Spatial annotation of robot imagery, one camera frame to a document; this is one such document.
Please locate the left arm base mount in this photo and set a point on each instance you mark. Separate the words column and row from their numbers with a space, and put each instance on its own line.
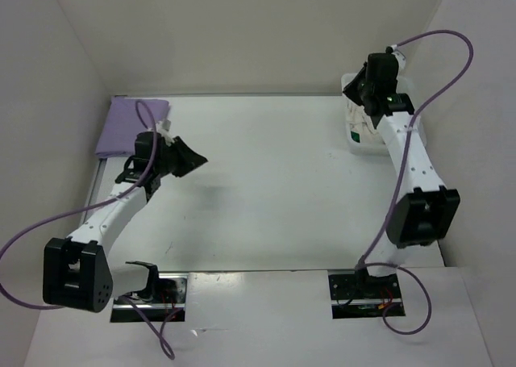
column 167, row 299

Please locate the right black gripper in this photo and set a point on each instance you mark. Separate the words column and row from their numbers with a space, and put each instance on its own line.
column 351, row 92

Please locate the green t shirt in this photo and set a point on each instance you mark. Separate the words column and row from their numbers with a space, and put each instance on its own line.
column 355, row 136

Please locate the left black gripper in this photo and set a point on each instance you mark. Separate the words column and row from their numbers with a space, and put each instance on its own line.
column 189, row 160

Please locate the white plastic basket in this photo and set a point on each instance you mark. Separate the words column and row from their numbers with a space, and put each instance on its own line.
column 404, row 85

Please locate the cream white t shirt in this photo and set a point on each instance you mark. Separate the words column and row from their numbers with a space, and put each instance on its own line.
column 359, row 122

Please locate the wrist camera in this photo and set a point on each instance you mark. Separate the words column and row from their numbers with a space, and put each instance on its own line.
column 400, row 56
column 163, row 128

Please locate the purple t shirt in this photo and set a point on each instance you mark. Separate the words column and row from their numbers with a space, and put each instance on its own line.
column 121, row 127

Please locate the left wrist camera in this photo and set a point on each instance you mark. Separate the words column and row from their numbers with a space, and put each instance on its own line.
column 163, row 128

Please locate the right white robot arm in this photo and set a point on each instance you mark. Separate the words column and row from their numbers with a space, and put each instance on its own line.
column 423, row 207

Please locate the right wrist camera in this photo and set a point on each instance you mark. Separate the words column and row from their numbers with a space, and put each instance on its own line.
column 400, row 56

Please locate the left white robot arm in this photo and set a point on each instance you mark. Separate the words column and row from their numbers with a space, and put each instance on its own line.
column 76, row 270

